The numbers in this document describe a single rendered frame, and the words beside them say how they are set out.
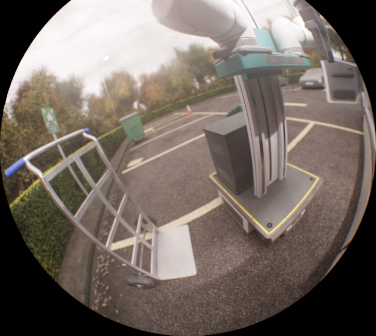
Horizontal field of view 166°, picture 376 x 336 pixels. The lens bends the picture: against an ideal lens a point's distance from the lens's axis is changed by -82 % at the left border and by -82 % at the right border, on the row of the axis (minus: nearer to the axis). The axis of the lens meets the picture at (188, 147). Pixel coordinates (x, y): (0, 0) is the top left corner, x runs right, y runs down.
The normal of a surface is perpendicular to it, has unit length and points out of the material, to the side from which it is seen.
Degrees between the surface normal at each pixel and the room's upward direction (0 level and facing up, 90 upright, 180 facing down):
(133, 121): 94
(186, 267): 0
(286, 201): 0
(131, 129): 94
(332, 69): 92
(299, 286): 0
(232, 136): 90
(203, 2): 127
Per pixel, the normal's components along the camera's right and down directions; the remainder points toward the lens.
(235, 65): -0.90, 0.40
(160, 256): -0.33, -0.88
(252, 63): 0.29, 0.25
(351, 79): -0.71, 0.40
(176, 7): 0.06, 0.94
